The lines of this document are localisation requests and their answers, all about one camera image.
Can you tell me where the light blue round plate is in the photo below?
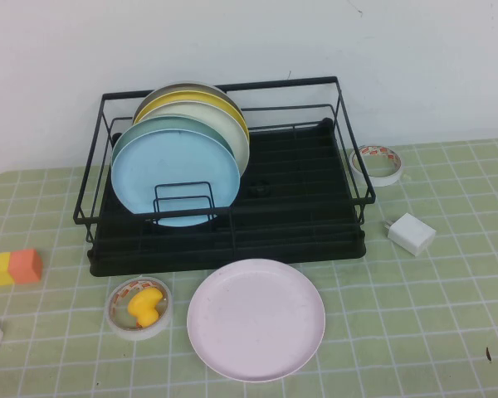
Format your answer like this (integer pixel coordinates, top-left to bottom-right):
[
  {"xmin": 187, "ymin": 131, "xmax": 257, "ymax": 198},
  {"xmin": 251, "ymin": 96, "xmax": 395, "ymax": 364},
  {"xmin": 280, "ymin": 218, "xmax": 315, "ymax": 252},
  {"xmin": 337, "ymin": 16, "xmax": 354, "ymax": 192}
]
[{"xmin": 110, "ymin": 128, "xmax": 241, "ymax": 228}]

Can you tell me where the green checked tablecloth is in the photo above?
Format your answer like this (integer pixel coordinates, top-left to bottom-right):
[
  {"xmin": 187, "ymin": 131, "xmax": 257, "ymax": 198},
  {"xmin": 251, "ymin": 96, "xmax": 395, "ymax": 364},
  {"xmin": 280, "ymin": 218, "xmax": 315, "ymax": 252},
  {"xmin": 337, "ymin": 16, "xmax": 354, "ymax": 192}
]
[{"xmin": 0, "ymin": 136, "xmax": 498, "ymax": 398}]

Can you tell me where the teal green round plate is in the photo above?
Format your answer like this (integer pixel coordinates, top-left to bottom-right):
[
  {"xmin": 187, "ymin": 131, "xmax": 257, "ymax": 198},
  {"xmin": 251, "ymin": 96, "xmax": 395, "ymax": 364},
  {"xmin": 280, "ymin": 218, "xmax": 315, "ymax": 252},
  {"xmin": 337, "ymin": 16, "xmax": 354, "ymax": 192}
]
[{"xmin": 110, "ymin": 114, "xmax": 236, "ymax": 167}]

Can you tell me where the pale green round plate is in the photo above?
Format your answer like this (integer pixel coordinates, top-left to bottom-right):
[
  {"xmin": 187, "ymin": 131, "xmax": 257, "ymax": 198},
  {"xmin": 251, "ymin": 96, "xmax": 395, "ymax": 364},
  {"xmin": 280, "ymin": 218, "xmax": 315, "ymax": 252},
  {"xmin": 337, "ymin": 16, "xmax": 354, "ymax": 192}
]
[{"xmin": 132, "ymin": 100, "xmax": 251, "ymax": 175}]

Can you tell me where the black plastic drip tray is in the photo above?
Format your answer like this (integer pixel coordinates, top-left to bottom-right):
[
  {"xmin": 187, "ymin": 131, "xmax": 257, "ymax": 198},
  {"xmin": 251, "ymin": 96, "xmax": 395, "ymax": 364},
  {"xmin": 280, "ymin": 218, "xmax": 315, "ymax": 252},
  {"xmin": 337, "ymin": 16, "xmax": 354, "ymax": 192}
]
[{"xmin": 87, "ymin": 118, "xmax": 369, "ymax": 278}]

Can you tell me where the grey beige round plate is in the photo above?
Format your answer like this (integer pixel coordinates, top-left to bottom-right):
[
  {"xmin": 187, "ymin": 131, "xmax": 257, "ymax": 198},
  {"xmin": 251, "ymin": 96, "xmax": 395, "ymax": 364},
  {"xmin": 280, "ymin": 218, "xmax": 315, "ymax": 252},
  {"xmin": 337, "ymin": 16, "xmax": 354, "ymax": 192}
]
[{"xmin": 131, "ymin": 80, "xmax": 244, "ymax": 119}]

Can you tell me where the yellow round plate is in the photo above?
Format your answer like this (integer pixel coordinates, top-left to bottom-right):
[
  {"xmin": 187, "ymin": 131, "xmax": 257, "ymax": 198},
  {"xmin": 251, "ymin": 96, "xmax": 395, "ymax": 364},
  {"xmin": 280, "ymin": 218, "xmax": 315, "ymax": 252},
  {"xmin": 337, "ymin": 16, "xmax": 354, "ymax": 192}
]
[{"xmin": 132, "ymin": 90, "xmax": 250, "ymax": 129}]

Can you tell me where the white usb charger plug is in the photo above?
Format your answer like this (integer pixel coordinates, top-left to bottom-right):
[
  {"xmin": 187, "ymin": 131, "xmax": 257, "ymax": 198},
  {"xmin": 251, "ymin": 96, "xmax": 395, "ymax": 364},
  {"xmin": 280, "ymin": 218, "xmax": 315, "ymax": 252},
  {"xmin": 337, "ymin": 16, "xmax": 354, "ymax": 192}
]
[{"xmin": 382, "ymin": 212, "xmax": 437, "ymax": 257}]

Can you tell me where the yellow rubber duck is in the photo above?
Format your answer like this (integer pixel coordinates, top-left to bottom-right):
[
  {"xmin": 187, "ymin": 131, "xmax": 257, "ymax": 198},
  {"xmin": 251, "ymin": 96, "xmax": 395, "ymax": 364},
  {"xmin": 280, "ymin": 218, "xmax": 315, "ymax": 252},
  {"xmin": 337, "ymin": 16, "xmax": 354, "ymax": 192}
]
[{"xmin": 126, "ymin": 289, "xmax": 164, "ymax": 328}]

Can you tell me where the pink round plate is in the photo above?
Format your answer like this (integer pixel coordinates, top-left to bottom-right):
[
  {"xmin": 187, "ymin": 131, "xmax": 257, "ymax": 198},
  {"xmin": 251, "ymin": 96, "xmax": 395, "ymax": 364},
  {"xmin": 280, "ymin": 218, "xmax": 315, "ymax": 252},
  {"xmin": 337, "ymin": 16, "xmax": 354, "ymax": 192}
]
[{"xmin": 186, "ymin": 259, "xmax": 327, "ymax": 381}]

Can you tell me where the white tape roll orange print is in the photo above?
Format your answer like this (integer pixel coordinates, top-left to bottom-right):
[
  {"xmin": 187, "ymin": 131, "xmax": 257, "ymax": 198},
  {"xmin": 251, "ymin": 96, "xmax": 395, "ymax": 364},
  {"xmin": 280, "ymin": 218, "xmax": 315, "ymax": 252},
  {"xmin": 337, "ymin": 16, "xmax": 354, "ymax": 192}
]
[
  {"xmin": 105, "ymin": 276, "xmax": 173, "ymax": 342},
  {"xmin": 348, "ymin": 144, "xmax": 406, "ymax": 187}
]

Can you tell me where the black wire dish rack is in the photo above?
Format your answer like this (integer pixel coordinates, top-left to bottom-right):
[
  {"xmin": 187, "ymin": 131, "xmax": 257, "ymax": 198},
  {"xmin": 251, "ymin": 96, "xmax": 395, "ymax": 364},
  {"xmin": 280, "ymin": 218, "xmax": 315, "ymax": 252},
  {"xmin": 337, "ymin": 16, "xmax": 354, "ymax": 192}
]
[{"xmin": 72, "ymin": 75, "xmax": 377, "ymax": 255}]

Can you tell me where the orange cube block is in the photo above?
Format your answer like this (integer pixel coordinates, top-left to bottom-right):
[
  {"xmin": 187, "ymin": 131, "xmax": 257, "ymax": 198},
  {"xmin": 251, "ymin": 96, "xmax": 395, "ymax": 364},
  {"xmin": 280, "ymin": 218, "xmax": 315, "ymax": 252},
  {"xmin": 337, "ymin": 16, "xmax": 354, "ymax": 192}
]
[{"xmin": 7, "ymin": 248, "xmax": 43, "ymax": 285}]

